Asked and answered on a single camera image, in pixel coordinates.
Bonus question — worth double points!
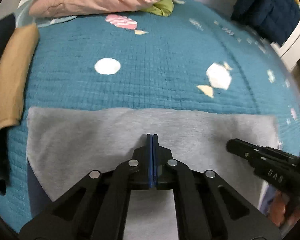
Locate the tan pants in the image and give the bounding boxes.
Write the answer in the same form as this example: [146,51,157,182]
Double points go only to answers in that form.
[0,24,39,130]

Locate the person's right hand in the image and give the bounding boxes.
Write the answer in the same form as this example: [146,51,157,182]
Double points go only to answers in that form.
[267,190,290,227]

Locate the yellow and navy puffer jacket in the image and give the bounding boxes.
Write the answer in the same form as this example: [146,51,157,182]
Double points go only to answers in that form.
[231,0,300,47]

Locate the grey and navy zip jacket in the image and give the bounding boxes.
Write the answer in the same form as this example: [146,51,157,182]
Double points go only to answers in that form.
[26,106,282,240]

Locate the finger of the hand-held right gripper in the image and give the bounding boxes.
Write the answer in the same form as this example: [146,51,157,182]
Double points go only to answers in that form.
[234,139,300,160]
[226,140,265,173]

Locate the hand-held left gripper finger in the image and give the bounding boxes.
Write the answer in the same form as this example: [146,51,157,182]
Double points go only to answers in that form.
[19,134,153,240]
[153,134,282,240]

